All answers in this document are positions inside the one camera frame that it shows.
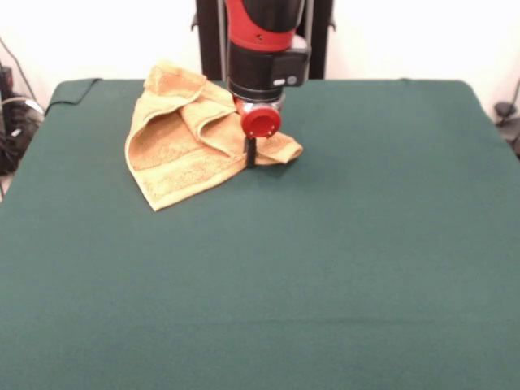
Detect dark green table cloth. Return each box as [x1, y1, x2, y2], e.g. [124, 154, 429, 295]
[0, 77, 520, 390]

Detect dark grey stand foot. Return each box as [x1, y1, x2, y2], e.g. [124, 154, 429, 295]
[493, 101, 520, 159]

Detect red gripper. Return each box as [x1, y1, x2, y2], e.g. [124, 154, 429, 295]
[239, 108, 282, 169]

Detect black cable tangle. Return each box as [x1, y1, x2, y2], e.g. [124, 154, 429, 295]
[0, 36, 46, 176]

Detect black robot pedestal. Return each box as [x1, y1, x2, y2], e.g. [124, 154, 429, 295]
[189, 0, 337, 80]

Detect orange terry towel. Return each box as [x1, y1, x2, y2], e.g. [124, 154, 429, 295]
[123, 59, 305, 212]

